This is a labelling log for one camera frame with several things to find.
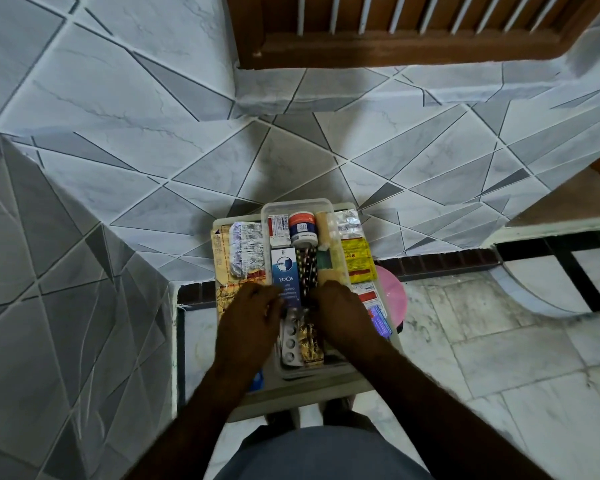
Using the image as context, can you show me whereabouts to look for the person's left hand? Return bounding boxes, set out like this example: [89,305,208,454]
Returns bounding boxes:
[215,282,285,374]

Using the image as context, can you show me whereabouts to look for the person's right hand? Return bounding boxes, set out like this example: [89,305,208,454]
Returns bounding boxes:
[306,280,387,364]

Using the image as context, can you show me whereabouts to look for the silver blister pack round pills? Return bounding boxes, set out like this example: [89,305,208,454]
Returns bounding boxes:
[278,311,307,369]

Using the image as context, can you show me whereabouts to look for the person's right forearm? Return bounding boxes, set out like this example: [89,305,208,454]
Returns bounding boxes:
[349,340,557,480]

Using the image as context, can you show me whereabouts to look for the person's left forearm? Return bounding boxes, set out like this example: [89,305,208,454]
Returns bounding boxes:
[134,357,267,480]

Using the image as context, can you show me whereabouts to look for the blue and white medicine box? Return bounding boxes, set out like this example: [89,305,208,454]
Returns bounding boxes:
[271,247,301,311]

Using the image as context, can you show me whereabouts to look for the black dotted blister strip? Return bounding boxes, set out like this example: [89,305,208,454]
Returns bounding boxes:
[296,246,320,298]

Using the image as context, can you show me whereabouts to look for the gold foil blister strip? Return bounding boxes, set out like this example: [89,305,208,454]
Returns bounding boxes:
[300,321,326,368]

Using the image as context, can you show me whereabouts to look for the white box with red stripe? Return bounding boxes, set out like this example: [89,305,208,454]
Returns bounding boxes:
[352,282,382,306]

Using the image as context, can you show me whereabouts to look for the orange foil blister strip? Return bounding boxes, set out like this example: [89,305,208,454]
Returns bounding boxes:
[210,229,242,318]

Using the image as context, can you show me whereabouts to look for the yellow medicine sachet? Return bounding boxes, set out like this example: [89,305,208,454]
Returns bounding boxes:
[340,238,374,284]

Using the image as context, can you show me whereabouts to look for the bundle of silver blister strips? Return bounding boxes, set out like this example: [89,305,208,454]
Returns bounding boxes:
[229,221,264,279]

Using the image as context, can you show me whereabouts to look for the blue and purple medicine box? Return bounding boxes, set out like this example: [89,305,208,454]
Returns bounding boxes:
[367,304,394,339]

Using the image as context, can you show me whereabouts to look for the clear plastic storage container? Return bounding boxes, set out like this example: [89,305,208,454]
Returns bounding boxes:
[260,198,354,381]

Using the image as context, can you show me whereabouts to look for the white and red medicine box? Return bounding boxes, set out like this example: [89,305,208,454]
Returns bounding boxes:
[267,215,292,247]

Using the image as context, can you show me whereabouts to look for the beige bandage roll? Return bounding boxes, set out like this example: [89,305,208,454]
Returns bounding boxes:
[314,211,331,251]

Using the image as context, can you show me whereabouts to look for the white bottle with orange label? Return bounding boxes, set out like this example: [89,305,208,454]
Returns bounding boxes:
[288,211,319,248]

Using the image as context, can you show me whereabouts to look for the pink plastic stool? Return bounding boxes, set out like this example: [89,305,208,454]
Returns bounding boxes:
[374,265,409,334]

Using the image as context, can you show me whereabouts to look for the silver foil blister pack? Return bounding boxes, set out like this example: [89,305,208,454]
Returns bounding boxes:
[332,209,364,241]

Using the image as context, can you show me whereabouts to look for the white plastic table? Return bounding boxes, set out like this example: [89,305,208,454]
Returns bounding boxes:
[211,202,406,423]

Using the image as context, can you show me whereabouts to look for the grey shorts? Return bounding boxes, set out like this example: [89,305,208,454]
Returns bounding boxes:
[214,427,433,480]

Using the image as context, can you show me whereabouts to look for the brown wooden board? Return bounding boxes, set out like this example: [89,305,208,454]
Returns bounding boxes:
[508,149,600,228]

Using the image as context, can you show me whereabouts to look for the brown wooden window frame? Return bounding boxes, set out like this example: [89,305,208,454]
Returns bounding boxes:
[226,0,600,71]

